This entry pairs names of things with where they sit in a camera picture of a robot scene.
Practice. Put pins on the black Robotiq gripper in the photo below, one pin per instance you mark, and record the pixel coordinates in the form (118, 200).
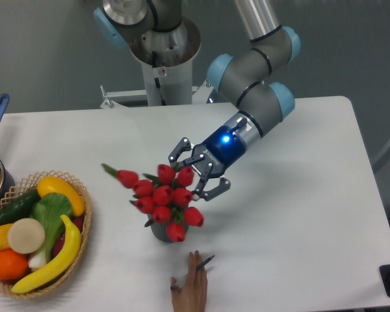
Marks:
(221, 149)

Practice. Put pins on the red tulip bouquet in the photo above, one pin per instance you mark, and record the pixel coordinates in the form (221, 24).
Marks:
(163, 195)

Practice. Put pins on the dark grey ribbed vase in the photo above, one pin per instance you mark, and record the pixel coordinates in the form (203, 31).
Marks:
(169, 231)

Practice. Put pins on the black pen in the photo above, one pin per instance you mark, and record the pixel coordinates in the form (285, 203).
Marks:
(181, 281)

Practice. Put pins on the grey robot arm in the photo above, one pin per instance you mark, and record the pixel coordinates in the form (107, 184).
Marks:
(241, 80)

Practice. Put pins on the person's hand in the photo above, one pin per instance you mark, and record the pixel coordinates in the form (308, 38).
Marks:
(193, 295)

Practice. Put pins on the dark red vegetable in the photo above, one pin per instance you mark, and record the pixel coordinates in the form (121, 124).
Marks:
(79, 222)

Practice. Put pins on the yellow banana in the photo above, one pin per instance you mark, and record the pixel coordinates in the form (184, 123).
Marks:
(56, 266)

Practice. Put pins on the yellow squash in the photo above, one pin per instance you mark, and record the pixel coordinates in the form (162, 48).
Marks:
(51, 184)

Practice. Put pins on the green bok choy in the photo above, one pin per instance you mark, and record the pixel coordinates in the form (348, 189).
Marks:
(47, 212)

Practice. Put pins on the woven wicker basket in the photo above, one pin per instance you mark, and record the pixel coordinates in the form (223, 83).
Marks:
(29, 183)

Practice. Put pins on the green cucumber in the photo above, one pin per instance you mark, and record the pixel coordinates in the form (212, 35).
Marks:
(19, 208)

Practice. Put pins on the beige round disc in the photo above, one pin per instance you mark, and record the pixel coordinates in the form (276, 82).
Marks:
(26, 236)

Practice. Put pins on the orange fruit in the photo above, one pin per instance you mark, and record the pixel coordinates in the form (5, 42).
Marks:
(13, 265)

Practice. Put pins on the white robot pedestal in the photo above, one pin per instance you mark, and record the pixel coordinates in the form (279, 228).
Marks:
(166, 62)

